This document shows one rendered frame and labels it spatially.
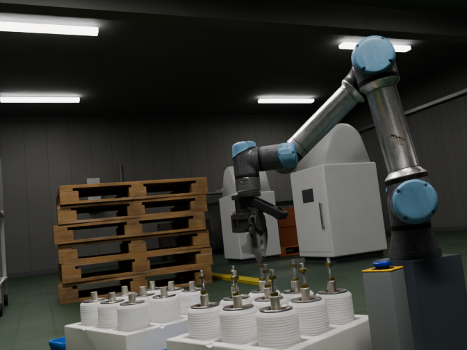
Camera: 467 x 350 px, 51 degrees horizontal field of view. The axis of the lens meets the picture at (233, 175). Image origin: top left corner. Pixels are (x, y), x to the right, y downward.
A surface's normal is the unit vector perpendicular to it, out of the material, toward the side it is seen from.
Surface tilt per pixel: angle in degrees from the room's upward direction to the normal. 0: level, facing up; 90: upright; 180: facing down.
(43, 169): 90
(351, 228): 90
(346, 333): 90
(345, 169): 90
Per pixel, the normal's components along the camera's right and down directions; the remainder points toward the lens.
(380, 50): -0.26, -0.21
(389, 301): -0.69, -0.01
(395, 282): 0.72, -0.15
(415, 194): -0.21, 0.04
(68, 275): 0.36, -0.14
